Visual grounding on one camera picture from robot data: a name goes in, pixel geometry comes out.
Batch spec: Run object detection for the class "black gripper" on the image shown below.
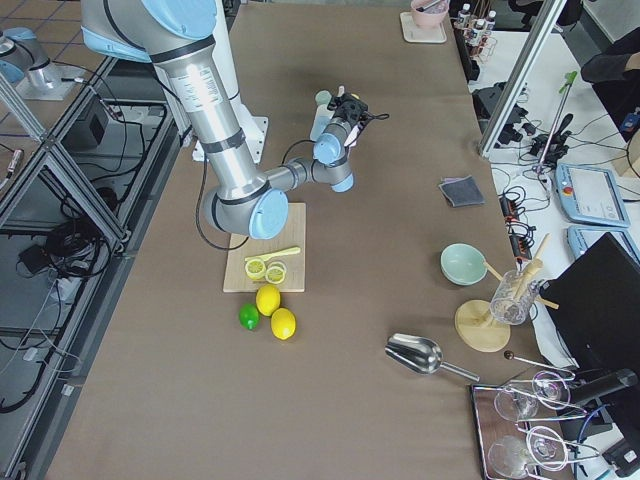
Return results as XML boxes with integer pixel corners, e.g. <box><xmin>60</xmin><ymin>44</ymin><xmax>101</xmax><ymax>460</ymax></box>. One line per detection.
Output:
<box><xmin>329</xmin><ymin>93</ymin><xmax>368</xmax><ymax>131</ymax></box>

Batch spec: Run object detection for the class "mint green cup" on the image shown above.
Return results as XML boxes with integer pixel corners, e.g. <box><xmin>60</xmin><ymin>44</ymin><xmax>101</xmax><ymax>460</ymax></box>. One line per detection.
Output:
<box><xmin>315</xmin><ymin>90</ymin><xmax>333</xmax><ymax>106</ymax></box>

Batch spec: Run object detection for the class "pink cup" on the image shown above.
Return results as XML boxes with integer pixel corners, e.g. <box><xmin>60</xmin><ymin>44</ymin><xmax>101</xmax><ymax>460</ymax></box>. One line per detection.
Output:
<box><xmin>344</xmin><ymin>122</ymin><xmax>363</xmax><ymax>148</ymax></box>

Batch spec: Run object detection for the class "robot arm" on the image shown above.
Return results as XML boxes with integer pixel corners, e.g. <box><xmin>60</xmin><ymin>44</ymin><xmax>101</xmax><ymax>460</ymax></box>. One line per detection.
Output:
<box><xmin>81</xmin><ymin>1</ymin><xmax>373</xmax><ymax>239</ymax></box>

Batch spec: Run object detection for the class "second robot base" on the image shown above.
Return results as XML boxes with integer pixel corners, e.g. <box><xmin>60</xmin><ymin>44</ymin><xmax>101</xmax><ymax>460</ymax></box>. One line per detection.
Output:
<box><xmin>1</xmin><ymin>27</ymin><xmax>83</xmax><ymax>101</ymax></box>

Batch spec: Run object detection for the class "light blue cup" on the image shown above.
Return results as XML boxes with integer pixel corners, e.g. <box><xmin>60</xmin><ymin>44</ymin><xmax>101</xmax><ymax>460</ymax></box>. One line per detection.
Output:
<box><xmin>309</xmin><ymin>104</ymin><xmax>333</xmax><ymax>142</ymax></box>

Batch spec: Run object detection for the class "cream plastic tray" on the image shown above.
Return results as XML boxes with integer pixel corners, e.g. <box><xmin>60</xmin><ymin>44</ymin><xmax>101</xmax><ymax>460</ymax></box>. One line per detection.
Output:
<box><xmin>399</xmin><ymin>12</ymin><xmax>447</xmax><ymax>44</ymax></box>

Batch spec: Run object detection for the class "pink bowl of ice cubes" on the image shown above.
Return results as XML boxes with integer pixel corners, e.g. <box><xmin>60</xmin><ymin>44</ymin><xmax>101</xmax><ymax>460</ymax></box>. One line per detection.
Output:
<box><xmin>410</xmin><ymin>0</ymin><xmax>449</xmax><ymax>28</ymax></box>

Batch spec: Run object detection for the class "wooden cutting board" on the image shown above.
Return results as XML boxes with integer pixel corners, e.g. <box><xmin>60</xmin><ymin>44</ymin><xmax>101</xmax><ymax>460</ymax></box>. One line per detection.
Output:
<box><xmin>223</xmin><ymin>203</ymin><xmax>306</xmax><ymax>293</ymax></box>

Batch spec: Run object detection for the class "grey folded cloth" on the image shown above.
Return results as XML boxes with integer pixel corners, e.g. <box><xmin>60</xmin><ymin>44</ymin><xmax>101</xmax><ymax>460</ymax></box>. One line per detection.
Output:
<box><xmin>438</xmin><ymin>175</ymin><xmax>485</xmax><ymax>208</ymax></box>

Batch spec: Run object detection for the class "small white bottle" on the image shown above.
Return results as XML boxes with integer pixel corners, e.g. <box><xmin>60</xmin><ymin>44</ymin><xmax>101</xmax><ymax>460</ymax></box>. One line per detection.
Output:
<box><xmin>456</xmin><ymin>3</ymin><xmax>471</xmax><ymax>32</ymax></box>
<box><xmin>485</xmin><ymin>10</ymin><xmax>497</xmax><ymax>36</ymax></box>
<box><xmin>469</xmin><ymin>18</ymin><xmax>486</xmax><ymax>47</ymax></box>

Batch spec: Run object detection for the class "yellow plastic knife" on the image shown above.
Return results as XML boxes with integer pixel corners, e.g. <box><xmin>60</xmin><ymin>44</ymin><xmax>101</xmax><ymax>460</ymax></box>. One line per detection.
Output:
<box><xmin>244</xmin><ymin>246</ymin><xmax>301</xmax><ymax>262</ymax></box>

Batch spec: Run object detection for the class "lemon slice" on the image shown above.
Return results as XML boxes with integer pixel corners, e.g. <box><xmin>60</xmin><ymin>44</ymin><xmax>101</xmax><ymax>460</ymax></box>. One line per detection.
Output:
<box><xmin>244</xmin><ymin>258</ymin><xmax>267</xmax><ymax>281</ymax></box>
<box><xmin>264</xmin><ymin>261</ymin><xmax>288</xmax><ymax>285</ymax></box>

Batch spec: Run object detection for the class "green bowl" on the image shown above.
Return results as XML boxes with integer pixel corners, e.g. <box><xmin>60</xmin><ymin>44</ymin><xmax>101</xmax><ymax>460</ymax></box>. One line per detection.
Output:
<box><xmin>440</xmin><ymin>243</ymin><xmax>487</xmax><ymax>286</ymax></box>

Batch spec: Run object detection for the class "yellow lemon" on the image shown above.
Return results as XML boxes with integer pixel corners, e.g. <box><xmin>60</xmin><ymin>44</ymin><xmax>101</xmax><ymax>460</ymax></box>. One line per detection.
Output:
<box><xmin>256</xmin><ymin>284</ymin><xmax>281</xmax><ymax>317</ymax></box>
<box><xmin>271</xmin><ymin>307</ymin><xmax>297</xmax><ymax>340</ymax></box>

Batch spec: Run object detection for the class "black power strip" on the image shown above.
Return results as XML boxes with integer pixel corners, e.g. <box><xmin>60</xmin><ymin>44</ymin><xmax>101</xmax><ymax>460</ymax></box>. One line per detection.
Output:
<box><xmin>499</xmin><ymin>195</ymin><xmax>532</xmax><ymax>262</ymax></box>

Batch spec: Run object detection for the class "green lime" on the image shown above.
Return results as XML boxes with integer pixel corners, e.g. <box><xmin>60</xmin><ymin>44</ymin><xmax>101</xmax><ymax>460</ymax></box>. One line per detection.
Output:
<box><xmin>238</xmin><ymin>303</ymin><xmax>260</xmax><ymax>331</ymax></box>

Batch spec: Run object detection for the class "wooden stand with round base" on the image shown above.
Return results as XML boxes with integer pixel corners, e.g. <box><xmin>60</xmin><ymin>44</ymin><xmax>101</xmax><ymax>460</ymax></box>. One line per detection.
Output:
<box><xmin>455</xmin><ymin>233</ymin><xmax>559</xmax><ymax>353</ymax></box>

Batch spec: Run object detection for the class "clear glass on stand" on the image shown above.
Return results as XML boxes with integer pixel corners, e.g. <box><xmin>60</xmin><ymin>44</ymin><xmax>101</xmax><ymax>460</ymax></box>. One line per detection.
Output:
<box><xmin>489</xmin><ymin>270</ymin><xmax>539</xmax><ymax>325</ymax></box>

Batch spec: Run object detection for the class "shiny metal scoop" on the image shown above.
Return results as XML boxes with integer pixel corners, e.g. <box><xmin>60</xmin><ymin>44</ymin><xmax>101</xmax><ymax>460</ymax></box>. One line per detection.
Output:
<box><xmin>385</xmin><ymin>333</ymin><xmax>480</xmax><ymax>383</ymax></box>

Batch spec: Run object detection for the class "blue teach pendant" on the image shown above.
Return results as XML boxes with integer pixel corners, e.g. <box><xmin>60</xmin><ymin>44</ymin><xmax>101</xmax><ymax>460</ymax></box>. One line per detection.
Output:
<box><xmin>555</xmin><ymin>163</ymin><xmax>631</xmax><ymax>228</ymax></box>
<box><xmin>566</xmin><ymin>224</ymin><xmax>640</xmax><ymax>261</ymax></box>

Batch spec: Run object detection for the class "black monitor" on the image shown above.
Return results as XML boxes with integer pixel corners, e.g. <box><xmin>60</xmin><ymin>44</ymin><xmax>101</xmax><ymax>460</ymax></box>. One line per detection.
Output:
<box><xmin>541</xmin><ymin>233</ymin><xmax>639</xmax><ymax>372</ymax></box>

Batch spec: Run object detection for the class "wine glass rack tray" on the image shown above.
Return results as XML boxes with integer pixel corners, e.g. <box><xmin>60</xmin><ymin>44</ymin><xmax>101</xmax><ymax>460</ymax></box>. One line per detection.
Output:
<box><xmin>469</xmin><ymin>367</ymin><xmax>631</xmax><ymax>480</ymax></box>

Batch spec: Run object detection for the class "aluminium frame post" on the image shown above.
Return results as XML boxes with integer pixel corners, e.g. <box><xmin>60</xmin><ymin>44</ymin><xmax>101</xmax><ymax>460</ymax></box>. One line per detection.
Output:
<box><xmin>478</xmin><ymin>0</ymin><xmax>566</xmax><ymax>160</ymax></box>

